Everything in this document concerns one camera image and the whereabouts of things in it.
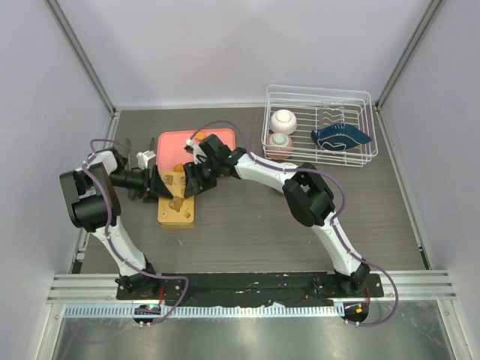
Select dark blue dish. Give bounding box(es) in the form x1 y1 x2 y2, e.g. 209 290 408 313
310 123 372 152

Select white wire dish rack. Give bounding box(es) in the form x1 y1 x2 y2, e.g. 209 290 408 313
261 85 379 167

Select metal tongs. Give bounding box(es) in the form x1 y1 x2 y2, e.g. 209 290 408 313
126 138 143 201

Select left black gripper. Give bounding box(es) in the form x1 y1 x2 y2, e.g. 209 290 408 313
109 165 173 204

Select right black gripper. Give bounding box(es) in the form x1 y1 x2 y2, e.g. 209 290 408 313
183 160 221 200

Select pink patterned cup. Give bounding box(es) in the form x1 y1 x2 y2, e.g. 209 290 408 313
265 133 293 161

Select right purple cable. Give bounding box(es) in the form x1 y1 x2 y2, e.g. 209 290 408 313
189 119 398 329

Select white ceramic bowl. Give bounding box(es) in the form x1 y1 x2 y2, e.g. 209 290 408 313
275 162 298 194

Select white slotted cable duct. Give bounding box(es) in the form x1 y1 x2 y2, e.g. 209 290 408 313
64 303 344 320

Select silver tin lid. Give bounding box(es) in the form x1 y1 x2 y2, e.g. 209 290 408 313
157 172 195 230

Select aluminium frame rail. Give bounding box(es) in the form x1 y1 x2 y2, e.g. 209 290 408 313
46 270 457 304

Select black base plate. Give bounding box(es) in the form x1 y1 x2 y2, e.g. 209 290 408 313
115 271 384 308

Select white round teapot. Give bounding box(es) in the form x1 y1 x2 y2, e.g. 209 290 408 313
269 109 297 135

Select orange flower cookie lower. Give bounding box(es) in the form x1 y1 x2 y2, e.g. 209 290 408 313
173 163 185 173

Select pink plastic tray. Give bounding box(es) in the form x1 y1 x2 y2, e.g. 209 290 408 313
156 128 236 175

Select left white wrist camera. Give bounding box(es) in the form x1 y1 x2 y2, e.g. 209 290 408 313
136 150 156 170

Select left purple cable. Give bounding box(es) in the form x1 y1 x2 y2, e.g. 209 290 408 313
81 138 190 326

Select purple cable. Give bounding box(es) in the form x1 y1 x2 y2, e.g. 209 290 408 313
81 138 190 326
189 119 398 329

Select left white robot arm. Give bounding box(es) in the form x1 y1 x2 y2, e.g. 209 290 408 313
59 147 173 299

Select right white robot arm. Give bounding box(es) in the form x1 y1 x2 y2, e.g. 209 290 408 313
184 134 371 296

